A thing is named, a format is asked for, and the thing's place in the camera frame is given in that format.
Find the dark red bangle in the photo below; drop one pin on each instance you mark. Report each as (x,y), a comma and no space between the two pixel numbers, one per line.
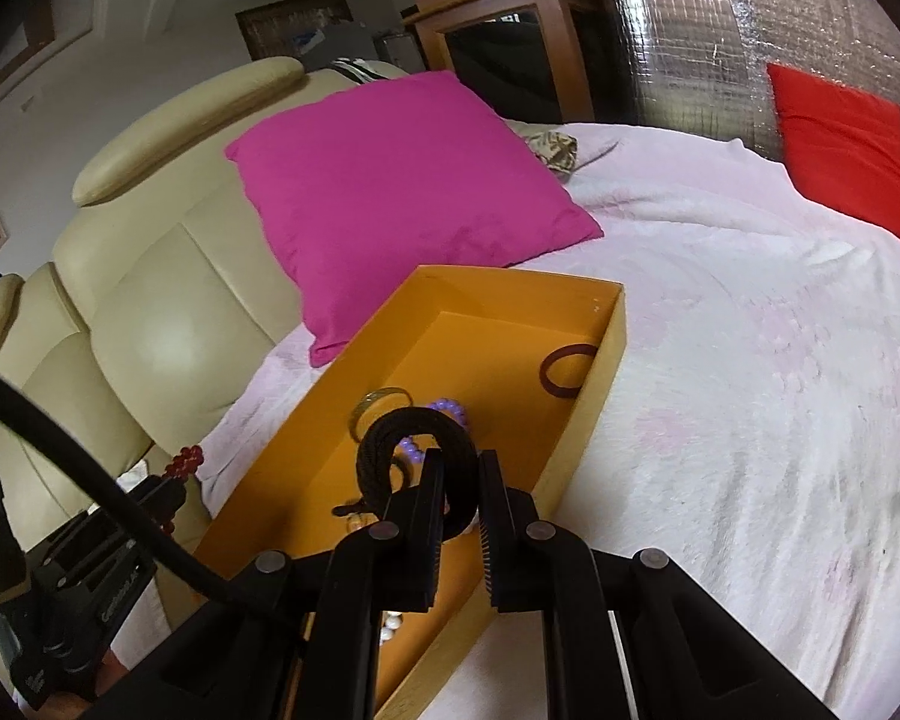
(544,375)

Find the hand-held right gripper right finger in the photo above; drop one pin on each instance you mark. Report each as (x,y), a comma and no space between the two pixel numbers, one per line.
(495,540)

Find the orange cardboard box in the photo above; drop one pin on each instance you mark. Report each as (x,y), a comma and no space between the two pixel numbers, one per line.
(495,330)

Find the white pearl beads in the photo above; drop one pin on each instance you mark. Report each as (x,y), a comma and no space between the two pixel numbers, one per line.
(391,624)

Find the red pillow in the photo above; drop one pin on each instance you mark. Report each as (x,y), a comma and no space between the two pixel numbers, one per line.
(840,150)

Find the beige leather sofa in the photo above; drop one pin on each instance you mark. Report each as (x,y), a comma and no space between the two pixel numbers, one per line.
(157,300)

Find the striped cloth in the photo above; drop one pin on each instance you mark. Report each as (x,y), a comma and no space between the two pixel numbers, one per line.
(356,69)

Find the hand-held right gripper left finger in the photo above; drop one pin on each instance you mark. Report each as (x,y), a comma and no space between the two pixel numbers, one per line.
(433,540)

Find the pink pillow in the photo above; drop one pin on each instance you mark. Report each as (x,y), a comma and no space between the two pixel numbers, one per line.
(405,187)

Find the metal bangle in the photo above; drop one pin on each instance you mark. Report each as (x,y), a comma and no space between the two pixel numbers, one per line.
(360,409)

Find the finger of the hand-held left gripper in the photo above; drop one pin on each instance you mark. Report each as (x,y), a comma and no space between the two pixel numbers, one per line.
(146,506)

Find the wall picture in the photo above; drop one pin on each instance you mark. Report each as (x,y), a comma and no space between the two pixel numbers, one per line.
(285,26)

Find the silver insulation panel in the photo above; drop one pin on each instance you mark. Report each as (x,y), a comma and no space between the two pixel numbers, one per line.
(682,30)

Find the wooden cabinet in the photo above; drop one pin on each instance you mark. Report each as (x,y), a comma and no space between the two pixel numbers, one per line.
(570,37)

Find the pale pink blanket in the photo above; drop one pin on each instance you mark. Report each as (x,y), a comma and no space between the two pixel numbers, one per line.
(720,352)

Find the patterned cloth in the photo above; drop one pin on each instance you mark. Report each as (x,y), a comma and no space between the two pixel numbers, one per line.
(551,150)

